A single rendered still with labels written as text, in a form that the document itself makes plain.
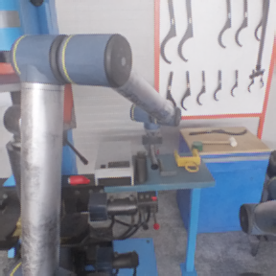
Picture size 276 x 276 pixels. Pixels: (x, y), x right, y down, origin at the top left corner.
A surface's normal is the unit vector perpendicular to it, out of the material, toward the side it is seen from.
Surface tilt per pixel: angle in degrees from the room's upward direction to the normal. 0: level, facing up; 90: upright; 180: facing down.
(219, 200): 90
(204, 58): 90
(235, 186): 90
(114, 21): 90
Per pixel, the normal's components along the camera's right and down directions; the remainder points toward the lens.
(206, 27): 0.06, 0.40
